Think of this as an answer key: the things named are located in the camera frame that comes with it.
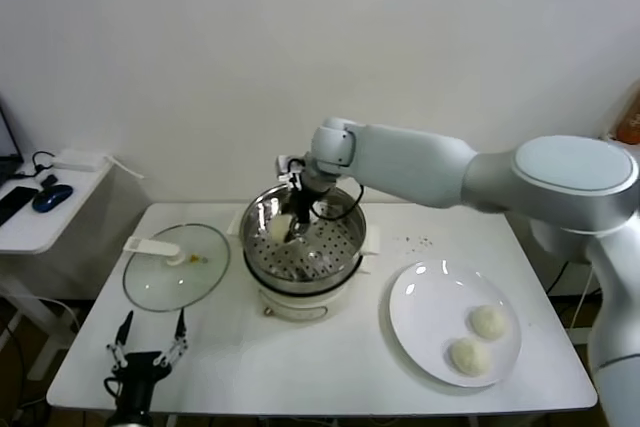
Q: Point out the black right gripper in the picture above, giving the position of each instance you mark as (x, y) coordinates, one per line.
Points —
(304, 204)

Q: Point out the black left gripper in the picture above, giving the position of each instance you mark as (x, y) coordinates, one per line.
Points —
(145, 367)

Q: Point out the white steamed baozi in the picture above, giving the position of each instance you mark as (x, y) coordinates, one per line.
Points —
(279, 229)
(470, 357)
(486, 322)

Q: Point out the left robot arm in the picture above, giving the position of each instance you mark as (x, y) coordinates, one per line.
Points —
(132, 407)

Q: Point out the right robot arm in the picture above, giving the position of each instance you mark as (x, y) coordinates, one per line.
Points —
(425, 167)

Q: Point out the stainless steel steamer basket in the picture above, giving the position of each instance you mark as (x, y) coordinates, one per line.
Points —
(330, 247)

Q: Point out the white electric cooker pot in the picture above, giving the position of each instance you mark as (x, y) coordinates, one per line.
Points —
(295, 309)

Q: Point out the dark crumbs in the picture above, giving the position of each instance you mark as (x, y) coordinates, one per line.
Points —
(420, 242)

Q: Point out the white round plate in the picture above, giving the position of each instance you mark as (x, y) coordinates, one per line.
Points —
(425, 297)

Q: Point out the white side table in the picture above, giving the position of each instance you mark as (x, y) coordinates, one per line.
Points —
(30, 237)

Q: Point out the blue computer mouse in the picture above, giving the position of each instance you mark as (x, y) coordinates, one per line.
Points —
(52, 198)

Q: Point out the small black dongle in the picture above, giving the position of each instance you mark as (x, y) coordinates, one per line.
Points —
(48, 181)

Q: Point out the black smartphone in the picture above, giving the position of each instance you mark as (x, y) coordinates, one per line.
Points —
(17, 199)

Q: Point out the white power adapter box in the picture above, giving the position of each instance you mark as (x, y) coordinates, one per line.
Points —
(77, 161)

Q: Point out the black laptop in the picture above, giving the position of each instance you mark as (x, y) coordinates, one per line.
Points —
(7, 147)

